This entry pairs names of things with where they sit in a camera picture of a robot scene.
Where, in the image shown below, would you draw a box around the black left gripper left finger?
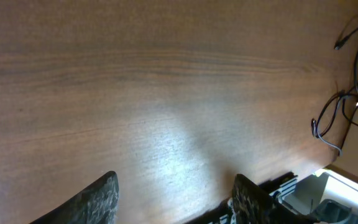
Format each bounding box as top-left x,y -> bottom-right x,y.
31,171 -> 119,224

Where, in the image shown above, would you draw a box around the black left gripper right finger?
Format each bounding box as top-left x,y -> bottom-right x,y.
232,174 -> 316,224

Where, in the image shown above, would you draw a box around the black micro USB cable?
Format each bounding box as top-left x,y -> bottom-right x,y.
310,79 -> 358,157

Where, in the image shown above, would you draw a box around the thin black USB cable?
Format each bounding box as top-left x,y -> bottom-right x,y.
333,24 -> 358,130

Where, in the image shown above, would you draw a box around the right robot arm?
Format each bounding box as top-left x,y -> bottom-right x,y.
266,170 -> 358,224

